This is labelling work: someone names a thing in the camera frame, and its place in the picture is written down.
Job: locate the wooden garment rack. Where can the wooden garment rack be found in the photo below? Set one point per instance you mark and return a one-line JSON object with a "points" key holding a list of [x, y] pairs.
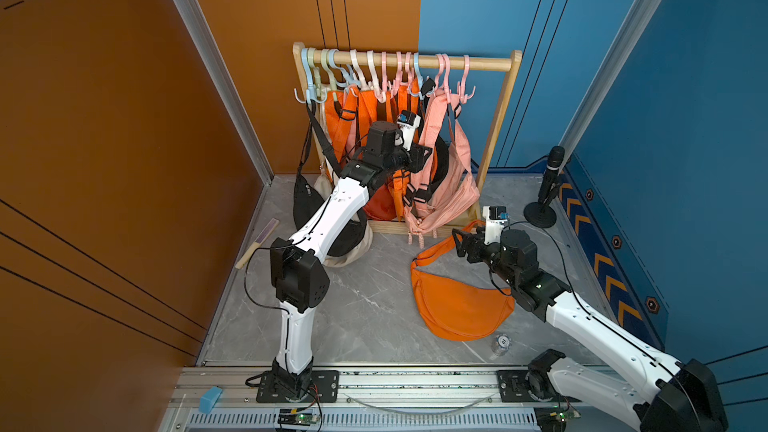
{"points": [[509, 66]]}

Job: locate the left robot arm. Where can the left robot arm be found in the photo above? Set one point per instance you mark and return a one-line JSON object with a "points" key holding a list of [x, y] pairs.
{"points": [[297, 272]]}

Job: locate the pink rectangular waist bag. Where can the pink rectangular waist bag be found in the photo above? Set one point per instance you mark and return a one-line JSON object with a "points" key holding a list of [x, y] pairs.
{"points": [[424, 183]]}

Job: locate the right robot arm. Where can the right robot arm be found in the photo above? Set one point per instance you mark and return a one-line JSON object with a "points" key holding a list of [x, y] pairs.
{"points": [[649, 390]]}

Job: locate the green circuit board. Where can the green circuit board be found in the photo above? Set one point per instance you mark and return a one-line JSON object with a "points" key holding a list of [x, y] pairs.
{"points": [[298, 419]]}

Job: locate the blue sponge block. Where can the blue sponge block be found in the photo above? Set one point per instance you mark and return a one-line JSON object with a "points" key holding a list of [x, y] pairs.
{"points": [[209, 399]]}

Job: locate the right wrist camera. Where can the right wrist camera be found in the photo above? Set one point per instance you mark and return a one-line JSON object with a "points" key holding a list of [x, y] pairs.
{"points": [[496, 219]]}

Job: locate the orange crescent sling bag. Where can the orange crescent sling bag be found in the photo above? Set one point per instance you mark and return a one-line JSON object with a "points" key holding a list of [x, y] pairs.
{"points": [[454, 310]]}

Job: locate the folded paper fan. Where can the folded paper fan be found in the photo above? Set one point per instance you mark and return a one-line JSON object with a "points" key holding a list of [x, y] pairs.
{"points": [[261, 237]]}

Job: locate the pink crescent sling bag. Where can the pink crescent sling bag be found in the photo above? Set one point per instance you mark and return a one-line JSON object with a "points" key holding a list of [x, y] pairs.
{"points": [[458, 191]]}

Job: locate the black microphone on stand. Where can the black microphone on stand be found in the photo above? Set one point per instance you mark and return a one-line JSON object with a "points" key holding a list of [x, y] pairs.
{"points": [[539, 213]]}

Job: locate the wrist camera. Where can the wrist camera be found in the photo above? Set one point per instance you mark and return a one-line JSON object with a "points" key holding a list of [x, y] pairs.
{"points": [[409, 123], [496, 219]]}

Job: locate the red-orange sling bag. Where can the red-orange sling bag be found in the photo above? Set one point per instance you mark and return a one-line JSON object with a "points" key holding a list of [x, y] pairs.
{"points": [[378, 204]]}

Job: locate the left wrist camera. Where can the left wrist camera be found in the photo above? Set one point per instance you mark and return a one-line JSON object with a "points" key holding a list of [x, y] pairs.
{"points": [[409, 123]]}

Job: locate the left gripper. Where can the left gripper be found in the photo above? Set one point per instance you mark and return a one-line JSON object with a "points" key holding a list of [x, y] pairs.
{"points": [[415, 161]]}

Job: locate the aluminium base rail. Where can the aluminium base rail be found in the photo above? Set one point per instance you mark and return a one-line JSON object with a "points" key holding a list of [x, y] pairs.
{"points": [[369, 398]]}

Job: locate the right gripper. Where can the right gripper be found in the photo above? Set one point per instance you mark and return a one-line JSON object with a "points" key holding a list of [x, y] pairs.
{"points": [[477, 242]]}

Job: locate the black crescent sling bag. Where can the black crescent sling bag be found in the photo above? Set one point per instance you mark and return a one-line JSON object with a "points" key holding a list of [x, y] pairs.
{"points": [[306, 204]]}

